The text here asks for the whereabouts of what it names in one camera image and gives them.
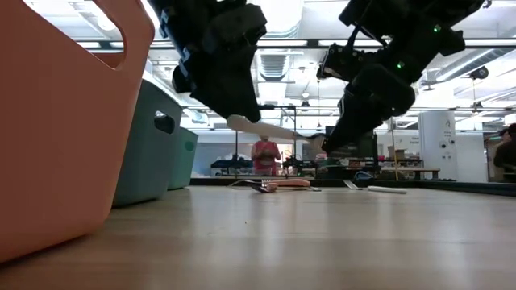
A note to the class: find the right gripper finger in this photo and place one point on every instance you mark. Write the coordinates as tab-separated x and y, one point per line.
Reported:
377	123
350	121

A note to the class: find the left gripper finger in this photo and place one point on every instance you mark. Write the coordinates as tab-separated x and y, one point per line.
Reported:
213	84
246	88

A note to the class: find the green plastic bin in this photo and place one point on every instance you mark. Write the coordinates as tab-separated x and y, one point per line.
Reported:
183	165

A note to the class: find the orange plastic bin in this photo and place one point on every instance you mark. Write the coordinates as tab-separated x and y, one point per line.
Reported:
60	161

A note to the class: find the black background robot arm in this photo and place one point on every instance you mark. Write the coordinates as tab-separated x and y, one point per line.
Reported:
300	163
231	164

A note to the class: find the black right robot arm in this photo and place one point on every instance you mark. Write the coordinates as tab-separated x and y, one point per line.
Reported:
423	16

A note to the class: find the black monitor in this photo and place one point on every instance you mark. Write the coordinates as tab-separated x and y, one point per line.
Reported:
373	147

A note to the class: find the cardboard box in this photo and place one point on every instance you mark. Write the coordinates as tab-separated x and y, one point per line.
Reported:
399	154

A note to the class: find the wooden background table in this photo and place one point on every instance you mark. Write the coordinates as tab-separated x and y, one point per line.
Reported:
411	169

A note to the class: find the black overhead beam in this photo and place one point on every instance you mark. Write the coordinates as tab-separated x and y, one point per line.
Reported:
290	42
443	108

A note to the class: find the white round pillar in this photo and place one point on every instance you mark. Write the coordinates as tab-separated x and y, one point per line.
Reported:
437	137

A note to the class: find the person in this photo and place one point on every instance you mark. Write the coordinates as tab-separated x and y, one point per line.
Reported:
266	157
506	157

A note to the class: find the black ceiling spotlight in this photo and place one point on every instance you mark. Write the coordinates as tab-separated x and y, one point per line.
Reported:
479	72

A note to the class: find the teal plastic bin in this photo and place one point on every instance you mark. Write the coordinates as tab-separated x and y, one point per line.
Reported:
149	161

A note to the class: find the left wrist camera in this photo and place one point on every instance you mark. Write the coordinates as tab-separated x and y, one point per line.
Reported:
181	80

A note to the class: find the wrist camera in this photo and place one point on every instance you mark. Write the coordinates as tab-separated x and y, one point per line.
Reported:
181	80
346	60

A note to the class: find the silver ventilation duct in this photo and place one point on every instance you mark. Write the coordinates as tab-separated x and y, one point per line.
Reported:
467	62
274	66

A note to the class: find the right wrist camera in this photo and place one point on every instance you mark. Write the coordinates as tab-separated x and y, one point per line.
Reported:
346	60

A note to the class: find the black aluminium table frame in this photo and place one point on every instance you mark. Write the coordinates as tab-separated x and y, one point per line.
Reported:
475	187

